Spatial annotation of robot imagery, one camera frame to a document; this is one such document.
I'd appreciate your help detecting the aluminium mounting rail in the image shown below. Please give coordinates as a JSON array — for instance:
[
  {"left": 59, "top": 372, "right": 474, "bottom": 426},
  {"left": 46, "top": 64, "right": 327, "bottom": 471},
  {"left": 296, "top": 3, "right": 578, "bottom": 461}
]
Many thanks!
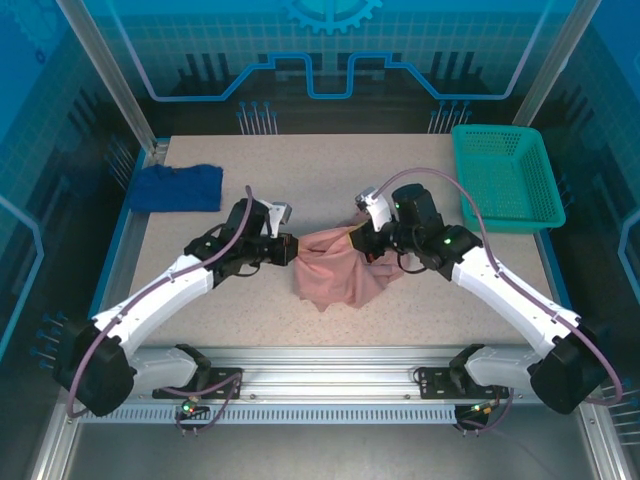
[{"left": 64, "top": 343, "right": 599, "bottom": 407}]

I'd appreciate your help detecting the folded blue cloth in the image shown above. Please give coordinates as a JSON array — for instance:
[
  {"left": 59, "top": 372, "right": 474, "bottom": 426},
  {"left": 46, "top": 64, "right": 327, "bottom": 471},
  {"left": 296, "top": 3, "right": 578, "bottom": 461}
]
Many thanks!
[{"left": 123, "top": 163, "right": 224, "bottom": 214}]

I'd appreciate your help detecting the aluminium frame post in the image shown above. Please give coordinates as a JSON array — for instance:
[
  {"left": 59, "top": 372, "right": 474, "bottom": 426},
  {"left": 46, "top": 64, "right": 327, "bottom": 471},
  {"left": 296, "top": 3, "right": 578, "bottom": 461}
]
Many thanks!
[
  {"left": 510, "top": 0, "right": 604, "bottom": 129},
  {"left": 54, "top": 0, "right": 169, "bottom": 156}
]

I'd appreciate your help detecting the green plastic basket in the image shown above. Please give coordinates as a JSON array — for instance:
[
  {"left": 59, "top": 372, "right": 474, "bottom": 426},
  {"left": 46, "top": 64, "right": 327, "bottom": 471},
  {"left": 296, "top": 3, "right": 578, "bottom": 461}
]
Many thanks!
[{"left": 451, "top": 123, "right": 567, "bottom": 235}]

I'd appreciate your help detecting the metal lower tray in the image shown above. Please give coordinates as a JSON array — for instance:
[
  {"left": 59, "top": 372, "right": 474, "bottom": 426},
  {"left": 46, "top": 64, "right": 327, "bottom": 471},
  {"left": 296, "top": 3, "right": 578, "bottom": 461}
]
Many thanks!
[{"left": 27, "top": 389, "right": 634, "bottom": 480}]

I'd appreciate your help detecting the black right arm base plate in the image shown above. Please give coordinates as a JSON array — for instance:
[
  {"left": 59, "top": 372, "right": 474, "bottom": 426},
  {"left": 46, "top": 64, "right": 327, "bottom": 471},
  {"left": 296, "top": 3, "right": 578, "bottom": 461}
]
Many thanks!
[{"left": 414, "top": 364, "right": 511, "bottom": 400}]

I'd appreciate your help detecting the pink t-shirt with pixel print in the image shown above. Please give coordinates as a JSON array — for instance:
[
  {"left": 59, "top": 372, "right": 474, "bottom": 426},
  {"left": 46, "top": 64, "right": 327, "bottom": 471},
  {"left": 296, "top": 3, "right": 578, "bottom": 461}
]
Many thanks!
[{"left": 292, "top": 212, "right": 409, "bottom": 314}]

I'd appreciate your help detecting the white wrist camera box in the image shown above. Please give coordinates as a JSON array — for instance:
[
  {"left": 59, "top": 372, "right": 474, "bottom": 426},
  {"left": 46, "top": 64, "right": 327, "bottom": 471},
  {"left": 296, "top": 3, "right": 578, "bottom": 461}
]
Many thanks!
[
  {"left": 353, "top": 187, "right": 396, "bottom": 231},
  {"left": 269, "top": 201, "right": 295, "bottom": 226}
]

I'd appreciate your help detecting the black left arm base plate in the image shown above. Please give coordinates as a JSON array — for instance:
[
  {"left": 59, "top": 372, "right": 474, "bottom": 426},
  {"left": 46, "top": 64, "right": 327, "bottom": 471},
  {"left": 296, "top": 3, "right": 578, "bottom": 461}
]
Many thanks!
[{"left": 152, "top": 367, "right": 244, "bottom": 400}]

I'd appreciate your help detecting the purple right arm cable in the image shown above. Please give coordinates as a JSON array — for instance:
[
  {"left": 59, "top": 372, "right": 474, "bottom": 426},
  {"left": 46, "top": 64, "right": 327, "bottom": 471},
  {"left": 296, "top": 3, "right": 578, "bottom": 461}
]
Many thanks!
[{"left": 372, "top": 167, "right": 625, "bottom": 436}]

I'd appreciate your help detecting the slotted grey cable duct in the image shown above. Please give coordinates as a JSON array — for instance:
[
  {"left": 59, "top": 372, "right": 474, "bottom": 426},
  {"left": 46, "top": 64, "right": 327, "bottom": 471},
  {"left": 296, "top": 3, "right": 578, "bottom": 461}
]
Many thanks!
[{"left": 78, "top": 405, "right": 459, "bottom": 426}]

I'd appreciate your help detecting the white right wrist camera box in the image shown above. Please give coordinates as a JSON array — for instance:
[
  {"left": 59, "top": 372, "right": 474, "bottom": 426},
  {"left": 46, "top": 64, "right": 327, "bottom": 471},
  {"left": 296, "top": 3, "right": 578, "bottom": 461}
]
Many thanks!
[{"left": 353, "top": 187, "right": 396, "bottom": 231}]

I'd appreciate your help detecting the small connector with lit LEDs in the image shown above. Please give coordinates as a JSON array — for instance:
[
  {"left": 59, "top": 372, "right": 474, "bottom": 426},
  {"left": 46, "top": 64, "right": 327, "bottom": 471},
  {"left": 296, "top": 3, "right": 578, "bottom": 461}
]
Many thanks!
[
  {"left": 457, "top": 399, "right": 503, "bottom": 419},
  {"left": 174, "top": 392, "right": 211, "bottom": 419}
]

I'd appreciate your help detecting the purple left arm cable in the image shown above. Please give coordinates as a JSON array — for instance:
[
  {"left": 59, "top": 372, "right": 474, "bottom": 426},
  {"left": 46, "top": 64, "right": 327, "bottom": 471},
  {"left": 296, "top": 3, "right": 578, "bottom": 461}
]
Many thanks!
[{"left": 66, "top": 184, "right": 254, "bottom": 436}]

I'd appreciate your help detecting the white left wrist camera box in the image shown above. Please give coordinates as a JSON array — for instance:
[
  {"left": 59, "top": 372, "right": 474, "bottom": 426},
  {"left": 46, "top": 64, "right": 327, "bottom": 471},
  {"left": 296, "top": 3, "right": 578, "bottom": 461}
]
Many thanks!
[{"left": 269, "top": 201, "right": 295, "bottom": 226}]

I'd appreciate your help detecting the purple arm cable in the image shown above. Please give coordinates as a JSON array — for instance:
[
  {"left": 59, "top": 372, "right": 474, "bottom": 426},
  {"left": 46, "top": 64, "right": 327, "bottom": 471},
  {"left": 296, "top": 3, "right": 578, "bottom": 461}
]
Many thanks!
[
  {"left": 66, "top": 184, "right": 254, "bottom": 436},
  {"left": 372, "top": 167, "right": 625, "bottom": 436}
]

